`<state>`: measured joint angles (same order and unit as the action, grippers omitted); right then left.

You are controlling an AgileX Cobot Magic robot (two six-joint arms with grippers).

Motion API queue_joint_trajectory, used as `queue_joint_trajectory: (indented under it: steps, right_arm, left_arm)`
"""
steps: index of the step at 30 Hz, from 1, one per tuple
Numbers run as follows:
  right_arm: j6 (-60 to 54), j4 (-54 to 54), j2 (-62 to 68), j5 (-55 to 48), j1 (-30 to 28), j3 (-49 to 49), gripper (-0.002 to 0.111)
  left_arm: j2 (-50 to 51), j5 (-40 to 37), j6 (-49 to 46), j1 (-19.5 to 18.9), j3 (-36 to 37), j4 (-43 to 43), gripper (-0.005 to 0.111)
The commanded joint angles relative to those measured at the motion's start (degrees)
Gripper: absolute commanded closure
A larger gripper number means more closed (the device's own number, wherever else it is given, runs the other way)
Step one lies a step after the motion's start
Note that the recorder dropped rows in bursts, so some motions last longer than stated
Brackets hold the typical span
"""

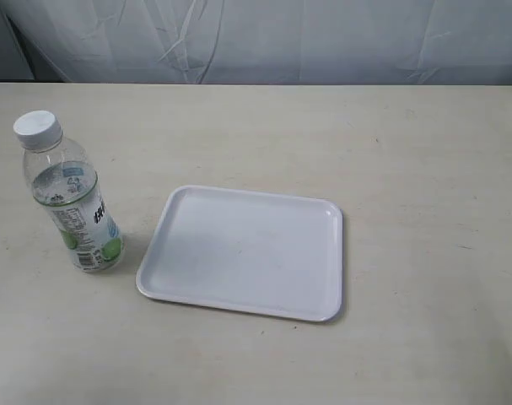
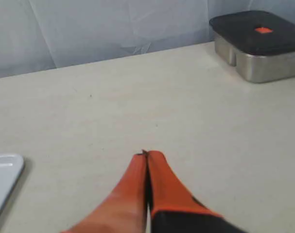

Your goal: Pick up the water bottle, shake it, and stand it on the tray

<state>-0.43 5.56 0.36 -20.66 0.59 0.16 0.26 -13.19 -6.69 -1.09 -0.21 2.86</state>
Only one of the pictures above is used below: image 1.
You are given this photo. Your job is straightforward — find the clear plastic drink bottle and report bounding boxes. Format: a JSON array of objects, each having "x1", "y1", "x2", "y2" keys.
[{"x1": 13, "y1": 111, "x2": 125, "y2": 273}]

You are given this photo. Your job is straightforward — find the white rectangular plastic tray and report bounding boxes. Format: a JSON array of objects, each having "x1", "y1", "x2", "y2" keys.
[{"x1": 136, "y1": 186, "x2": 344, "y2": 322}]

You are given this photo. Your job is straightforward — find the white wrinkled backdrop curtain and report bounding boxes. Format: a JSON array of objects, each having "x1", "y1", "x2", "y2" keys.
[{"x1": 0, "y1": 1, "x2": 512, "y2": 85}]

